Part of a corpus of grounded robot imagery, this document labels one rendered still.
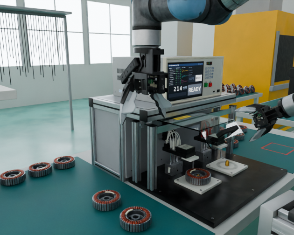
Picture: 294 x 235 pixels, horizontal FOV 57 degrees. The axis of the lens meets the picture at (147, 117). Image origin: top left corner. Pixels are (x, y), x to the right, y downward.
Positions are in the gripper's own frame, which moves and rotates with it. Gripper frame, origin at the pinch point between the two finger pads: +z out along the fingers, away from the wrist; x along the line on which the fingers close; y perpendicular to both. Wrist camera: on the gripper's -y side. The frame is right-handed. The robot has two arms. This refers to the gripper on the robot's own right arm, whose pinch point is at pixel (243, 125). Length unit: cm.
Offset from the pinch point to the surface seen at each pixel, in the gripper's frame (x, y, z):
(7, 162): -68, 18, 307
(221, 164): 14.7, -10.9, 27.9
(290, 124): 21, -145, 46
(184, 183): 12.9, 19.0, 27.0
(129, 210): 11, 49, 26
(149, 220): 16, 48, 19
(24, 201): -8, 73, 60
